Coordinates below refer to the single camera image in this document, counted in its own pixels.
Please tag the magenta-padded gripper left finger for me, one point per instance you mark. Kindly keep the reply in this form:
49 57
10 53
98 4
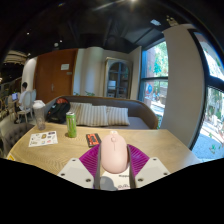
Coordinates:
75 171

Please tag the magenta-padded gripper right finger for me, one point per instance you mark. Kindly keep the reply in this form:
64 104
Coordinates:
151 170

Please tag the pink computer mouse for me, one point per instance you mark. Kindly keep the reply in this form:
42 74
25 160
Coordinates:
114 153

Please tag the black box with orange print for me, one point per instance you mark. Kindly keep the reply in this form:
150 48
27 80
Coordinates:
92 140

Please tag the white sticker sheet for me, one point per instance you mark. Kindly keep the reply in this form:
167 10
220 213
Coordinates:
42 138

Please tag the green drink can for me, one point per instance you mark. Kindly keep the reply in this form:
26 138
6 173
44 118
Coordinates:
71 125

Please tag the large striped cushion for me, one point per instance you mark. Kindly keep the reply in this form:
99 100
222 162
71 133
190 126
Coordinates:
91 115

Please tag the grey curved sofa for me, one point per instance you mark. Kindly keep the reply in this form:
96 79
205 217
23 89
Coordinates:
141 111

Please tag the black backpack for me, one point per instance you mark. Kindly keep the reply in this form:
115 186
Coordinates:
58 111

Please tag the small striped cushion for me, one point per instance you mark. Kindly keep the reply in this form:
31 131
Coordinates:
118 116

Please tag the yellow sticker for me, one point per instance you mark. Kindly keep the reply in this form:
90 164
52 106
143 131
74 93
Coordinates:
10 156

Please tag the clear plastic shaker bottle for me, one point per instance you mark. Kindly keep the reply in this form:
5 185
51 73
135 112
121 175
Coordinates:
39 115

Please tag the white chair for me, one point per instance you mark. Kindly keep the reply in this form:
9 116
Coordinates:
28 111

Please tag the person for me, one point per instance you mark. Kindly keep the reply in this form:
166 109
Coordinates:
24 98

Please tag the laptop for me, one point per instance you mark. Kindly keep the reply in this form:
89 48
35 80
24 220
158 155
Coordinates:
14 96

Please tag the arched glass-door cabinet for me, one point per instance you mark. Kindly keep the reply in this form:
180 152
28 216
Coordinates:
117 78

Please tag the brown wooden door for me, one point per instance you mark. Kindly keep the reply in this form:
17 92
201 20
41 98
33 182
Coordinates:
50 76

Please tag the white door sign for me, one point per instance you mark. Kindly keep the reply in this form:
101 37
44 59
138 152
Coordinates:
65 66

